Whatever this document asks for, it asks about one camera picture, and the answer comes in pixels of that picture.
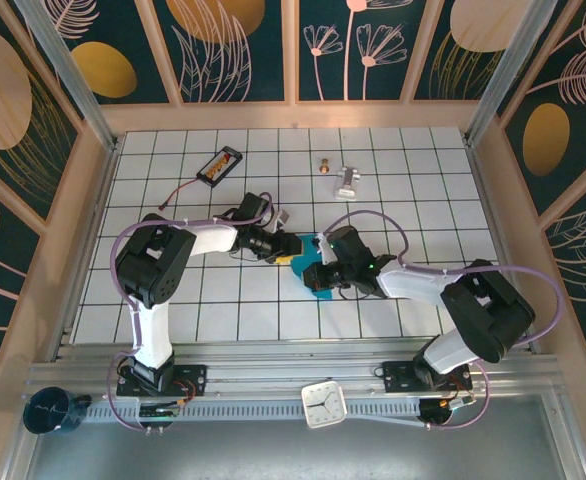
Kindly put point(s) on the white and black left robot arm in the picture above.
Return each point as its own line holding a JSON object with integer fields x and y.
{"x": 153, "y": 270}

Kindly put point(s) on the white square analog clock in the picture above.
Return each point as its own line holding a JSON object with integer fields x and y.
{"x": 323, "y": 405}

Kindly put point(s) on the small brass fitting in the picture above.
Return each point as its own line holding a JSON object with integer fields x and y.
{"x": 324, "y": 166}

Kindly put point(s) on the black controller board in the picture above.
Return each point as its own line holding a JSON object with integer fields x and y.
{"x": 158, "y": 412}
{"x": 438, "y": 412}

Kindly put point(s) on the grey metal shelf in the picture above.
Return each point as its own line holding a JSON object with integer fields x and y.
{"x": 273, "y": 455}

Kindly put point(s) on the dark blue cup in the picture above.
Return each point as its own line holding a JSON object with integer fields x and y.
{"x": 48, "y": 412}

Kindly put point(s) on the silver metal bracket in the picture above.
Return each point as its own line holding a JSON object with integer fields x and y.
{"x": 345, "y": 185}

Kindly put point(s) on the aluminium mounting rail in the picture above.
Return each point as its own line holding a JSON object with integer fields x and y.
{"x": 273, "y": 372}

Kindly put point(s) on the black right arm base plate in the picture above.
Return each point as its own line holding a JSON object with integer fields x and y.
{"x": 398, "y": 375}

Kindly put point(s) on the aluminium side rail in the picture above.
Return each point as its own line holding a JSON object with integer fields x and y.
{"x": 488, "y": 200}
{"x": 100, "y": 200}

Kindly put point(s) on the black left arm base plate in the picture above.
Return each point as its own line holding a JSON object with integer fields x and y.
{"x": 193, "y": 377}

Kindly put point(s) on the aluminium frame post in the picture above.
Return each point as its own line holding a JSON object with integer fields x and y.
{"x": 73, "y": 85}
{"x": 503, "y": 70}

